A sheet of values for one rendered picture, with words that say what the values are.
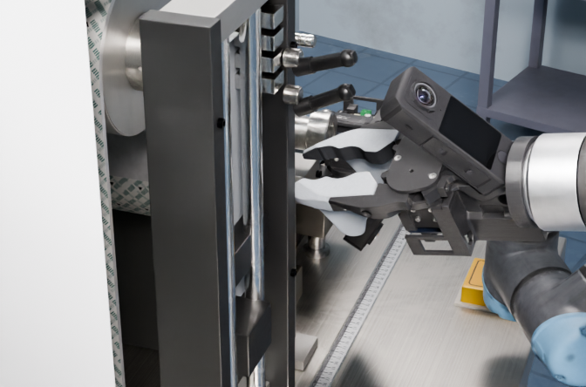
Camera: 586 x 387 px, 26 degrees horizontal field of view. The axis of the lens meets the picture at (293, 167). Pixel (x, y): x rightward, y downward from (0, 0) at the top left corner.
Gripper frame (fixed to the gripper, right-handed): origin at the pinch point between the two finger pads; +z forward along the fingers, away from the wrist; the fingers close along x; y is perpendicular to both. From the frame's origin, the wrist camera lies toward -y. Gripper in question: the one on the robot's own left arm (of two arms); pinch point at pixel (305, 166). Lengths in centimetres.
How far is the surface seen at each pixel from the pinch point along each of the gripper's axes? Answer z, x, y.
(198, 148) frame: -6.2, -15.7, -18.5
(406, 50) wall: 143, 243, 199
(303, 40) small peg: 10.3, 21.2, 4.0
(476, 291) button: 3.5, 19.6, 42.3
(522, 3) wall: 96, 245, 183
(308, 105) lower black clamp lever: -6.7, -4.0, -11.0
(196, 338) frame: -1.7, -21.5, -5.1
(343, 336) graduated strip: 14.6, 8.2, 36.6
